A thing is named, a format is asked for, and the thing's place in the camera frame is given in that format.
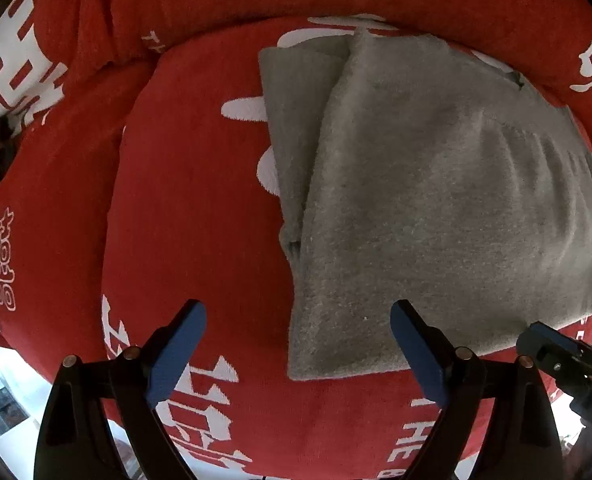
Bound grey fleece garment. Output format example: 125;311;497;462
259;30;592;380

